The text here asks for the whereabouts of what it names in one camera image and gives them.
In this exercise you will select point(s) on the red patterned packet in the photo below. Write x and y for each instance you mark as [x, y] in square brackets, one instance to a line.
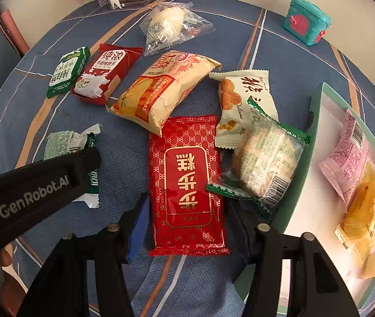
[184, 185]

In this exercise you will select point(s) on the pink snack packet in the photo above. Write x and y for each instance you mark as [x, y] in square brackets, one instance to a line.
[346, 158]

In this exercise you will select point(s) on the dark green white packet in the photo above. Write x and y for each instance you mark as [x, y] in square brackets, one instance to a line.
[66, 72]

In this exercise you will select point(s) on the green-rimmed white box tray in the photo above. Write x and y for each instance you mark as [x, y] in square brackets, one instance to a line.
[319, 204]

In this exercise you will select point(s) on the pink wooden board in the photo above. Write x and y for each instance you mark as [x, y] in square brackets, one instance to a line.
[14, 33]

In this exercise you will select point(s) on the orange bread packet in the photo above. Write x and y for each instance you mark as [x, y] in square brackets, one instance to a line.
[161, 92]

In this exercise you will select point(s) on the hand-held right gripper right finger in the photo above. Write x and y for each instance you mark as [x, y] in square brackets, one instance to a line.
[245, 241]

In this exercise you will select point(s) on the yellow cake packet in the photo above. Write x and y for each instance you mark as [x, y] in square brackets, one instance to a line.
[362, 218]

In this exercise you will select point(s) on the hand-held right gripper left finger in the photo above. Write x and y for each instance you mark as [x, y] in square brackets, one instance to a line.
[137, 234]

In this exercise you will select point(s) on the teal toy box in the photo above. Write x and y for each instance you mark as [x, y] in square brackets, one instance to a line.
[306, 23]

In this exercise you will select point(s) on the clear green-edged pastry packet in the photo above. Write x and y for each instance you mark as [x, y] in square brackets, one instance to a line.
[266, 161]

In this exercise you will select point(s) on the dark red biscuit packet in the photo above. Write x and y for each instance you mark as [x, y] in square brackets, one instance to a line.
[104, 72]

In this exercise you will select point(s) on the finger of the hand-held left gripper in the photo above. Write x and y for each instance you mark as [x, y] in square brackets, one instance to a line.
[86, 166]

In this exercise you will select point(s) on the cream cookie packet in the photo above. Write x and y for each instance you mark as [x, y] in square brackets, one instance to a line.
[237, 105]

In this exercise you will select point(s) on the clear packet with white bun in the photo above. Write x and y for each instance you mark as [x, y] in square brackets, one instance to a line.
[171, 26]

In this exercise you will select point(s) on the pale green snack packet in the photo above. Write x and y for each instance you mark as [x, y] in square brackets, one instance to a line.
[60, 143]

